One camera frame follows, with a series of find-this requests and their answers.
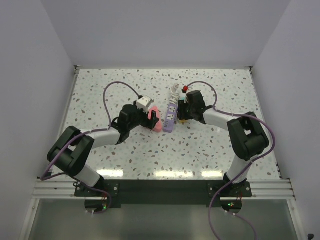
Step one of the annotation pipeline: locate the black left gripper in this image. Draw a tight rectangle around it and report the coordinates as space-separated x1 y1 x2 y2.
127 100 159 131

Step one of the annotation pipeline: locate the pink triangular power strip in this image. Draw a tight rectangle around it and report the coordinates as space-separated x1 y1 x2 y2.
148 106 163 133

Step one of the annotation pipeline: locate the yellow plug adapter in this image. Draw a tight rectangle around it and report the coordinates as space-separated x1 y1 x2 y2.
178 119 187 124

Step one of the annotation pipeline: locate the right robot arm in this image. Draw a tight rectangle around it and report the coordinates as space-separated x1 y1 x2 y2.
177 90 270 197

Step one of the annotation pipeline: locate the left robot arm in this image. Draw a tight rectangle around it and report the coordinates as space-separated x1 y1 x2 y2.
47 104 160 196

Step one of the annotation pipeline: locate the purple power strip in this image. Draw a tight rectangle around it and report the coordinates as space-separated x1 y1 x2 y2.
163 103 178 133

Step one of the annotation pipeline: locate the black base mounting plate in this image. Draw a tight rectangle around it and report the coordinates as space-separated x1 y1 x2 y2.
73 179 253 211

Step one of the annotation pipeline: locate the white coiled power cord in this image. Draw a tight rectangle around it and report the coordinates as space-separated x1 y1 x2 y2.
168 83 181 105

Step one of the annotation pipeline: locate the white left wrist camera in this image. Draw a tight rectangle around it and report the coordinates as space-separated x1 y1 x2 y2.
136 96 154 113

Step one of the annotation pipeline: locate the aluminium front rail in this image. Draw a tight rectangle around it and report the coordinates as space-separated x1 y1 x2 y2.
32 179 295 200

